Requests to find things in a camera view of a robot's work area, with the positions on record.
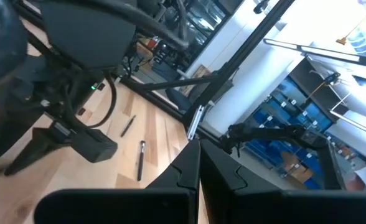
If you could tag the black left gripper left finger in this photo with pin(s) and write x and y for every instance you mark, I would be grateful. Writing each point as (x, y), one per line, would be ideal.
(186, 168)

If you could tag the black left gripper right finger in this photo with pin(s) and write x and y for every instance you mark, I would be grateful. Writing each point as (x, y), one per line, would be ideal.
(220, 174)

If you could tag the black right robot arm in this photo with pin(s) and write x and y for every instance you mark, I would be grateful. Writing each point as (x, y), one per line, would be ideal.
(86, 31)

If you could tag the black aluminium table frame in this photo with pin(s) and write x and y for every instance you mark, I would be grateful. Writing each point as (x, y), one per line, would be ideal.
(239, 56)

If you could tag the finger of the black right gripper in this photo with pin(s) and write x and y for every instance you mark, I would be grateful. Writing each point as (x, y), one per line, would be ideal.
(36, 152)
(12, 133)

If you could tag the cardboard box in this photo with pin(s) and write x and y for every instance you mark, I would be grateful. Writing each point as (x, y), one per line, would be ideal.
(301, 172)

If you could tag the black paintbrush silver ferrule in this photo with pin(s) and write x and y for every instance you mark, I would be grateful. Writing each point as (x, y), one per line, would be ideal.
(128, 126)
(141, 165)

